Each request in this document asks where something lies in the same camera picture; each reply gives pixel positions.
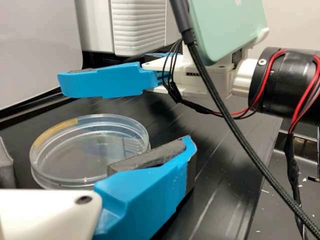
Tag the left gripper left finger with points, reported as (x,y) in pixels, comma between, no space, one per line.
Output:
(6,170)

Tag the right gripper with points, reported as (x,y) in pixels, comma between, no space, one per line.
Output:
(217,80)

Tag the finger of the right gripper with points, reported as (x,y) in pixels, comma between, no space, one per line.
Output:
(105,81)

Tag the right wrist camera phone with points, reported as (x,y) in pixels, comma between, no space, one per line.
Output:
(225,25)

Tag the petri dish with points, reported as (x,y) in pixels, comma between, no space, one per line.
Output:
(82,150)

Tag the incubator door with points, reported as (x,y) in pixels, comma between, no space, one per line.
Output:
(138,27)

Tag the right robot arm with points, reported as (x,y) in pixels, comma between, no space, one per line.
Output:
(282,82)

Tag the white incubator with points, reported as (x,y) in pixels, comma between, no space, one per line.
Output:
(95,25)

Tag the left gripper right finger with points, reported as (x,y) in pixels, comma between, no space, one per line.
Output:
(145,195)

